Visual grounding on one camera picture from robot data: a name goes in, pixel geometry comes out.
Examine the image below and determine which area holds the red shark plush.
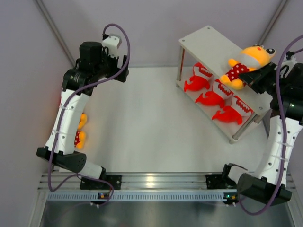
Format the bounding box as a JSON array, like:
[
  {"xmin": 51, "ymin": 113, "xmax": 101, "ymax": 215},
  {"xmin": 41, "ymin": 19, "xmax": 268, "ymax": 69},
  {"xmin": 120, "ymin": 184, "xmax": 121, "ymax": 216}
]
[
  {"xmin": 183, "ymin": 62, "xmax": 213, "ymax": 92},
  {"xmin": 212, "ymin": 96, "xmax": 253, "ymax": 125},
  {"xmin": 195, "ymin": 79, "xmax": 233, "ymax": 108}
]

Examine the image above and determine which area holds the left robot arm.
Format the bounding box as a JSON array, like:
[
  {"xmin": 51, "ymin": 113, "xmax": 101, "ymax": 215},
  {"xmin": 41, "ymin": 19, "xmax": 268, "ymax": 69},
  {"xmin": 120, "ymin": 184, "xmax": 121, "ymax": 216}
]
[{"xmin": 36, "ymin": 38, "xmax": 120, "ymax": 189}]

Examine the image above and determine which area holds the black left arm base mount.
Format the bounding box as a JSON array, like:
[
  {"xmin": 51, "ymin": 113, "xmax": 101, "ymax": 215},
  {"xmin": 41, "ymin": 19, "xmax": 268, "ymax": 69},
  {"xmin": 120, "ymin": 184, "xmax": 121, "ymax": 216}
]
[{"xmin": 80, "ymin": 174, "xmax": 122, "ymax": 190}]

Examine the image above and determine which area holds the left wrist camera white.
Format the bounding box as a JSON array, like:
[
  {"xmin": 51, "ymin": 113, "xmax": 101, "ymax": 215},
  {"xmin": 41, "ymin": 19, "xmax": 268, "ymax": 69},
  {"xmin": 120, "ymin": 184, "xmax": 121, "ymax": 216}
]
[{"xmin": 102, "ymin": 34, "xmax": 122, "ymax": 59}]

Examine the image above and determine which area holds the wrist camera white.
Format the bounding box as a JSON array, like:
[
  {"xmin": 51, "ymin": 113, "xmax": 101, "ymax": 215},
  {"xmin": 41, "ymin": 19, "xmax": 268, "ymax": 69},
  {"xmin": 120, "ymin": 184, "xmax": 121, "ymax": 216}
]
[
  {"xmin": 281, "ymin": 51, "xmax": 297, "ymax": 73},
  {"xmin": 102, "ymin": 34, "xmax": 122, "ymax": 59}
]

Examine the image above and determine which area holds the white two-tier shelf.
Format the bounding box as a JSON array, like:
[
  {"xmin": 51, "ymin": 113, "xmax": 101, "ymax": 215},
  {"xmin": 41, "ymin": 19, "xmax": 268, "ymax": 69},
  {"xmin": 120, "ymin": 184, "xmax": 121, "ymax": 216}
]
[{"xmin": 176, "ymin": 26, "xmax": 272, "ymax": 144}]

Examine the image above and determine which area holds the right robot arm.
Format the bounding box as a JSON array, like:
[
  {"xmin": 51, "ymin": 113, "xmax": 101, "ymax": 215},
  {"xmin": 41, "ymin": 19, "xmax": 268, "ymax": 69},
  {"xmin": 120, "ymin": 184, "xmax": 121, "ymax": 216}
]
[{"xmin": 221, "ymin": 63, "xmax": 303, "ymax": 205}]

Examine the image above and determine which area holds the red shark plush back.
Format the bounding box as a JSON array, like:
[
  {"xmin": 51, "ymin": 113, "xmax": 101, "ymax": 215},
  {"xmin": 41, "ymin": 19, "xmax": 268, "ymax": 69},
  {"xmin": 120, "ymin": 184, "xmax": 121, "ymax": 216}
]
[{"xmin": 183, "ymin": 62, "xmax": 213, "ymax": 92}]

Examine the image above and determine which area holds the yellow plush polka-dot front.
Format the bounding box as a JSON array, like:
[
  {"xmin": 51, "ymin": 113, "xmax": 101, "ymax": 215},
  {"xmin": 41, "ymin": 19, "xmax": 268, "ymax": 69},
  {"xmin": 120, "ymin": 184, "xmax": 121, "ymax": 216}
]
[{"xmin": 74, "ymin": 131, "xmax": 87, "ymax": 150}]

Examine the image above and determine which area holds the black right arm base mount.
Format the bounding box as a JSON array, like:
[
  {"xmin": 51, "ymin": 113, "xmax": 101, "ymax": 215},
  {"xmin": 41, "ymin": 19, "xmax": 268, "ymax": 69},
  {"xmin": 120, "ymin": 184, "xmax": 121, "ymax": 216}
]
[{"xmin": 205, "ymin": 174, "xmax": 237, "ymax": 190}]

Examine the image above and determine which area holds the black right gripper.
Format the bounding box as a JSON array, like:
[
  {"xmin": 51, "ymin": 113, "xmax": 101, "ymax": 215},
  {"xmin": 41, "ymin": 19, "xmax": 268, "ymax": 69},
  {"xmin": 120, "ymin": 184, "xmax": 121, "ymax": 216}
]
[{"xmin": 238, "ymin": 62, "xmax": 287, "ymax": 96}]

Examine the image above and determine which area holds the white slotted cable duct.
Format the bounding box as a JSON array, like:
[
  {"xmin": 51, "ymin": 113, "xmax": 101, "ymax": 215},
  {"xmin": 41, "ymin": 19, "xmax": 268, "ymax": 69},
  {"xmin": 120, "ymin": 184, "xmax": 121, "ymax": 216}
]
[{"xmin": 47, "ymin": 191, "xmax": 237, "ymax": 202}]

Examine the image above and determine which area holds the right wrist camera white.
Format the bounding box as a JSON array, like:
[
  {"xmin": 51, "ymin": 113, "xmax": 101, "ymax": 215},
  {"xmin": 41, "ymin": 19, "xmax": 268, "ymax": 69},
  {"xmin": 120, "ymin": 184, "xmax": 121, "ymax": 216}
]
[{"xmin": 281, "ymin": 51, "xmax": 297, "ymax": 73}]

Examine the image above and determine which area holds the yellow plush polka-dot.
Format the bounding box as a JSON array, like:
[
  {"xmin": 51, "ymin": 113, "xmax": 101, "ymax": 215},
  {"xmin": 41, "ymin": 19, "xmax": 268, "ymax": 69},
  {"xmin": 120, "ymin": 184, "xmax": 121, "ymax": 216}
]
[
  {"xmin": 219, "ymin": 44, "xmax": 276, "ymax": 90},
  {"xmin": 77, "ymin": 113, "xmax": 88, "ymax": 130},
  {"xmin": 74, "ymin": 131, "xmax": 87, "ymax": 150}
]

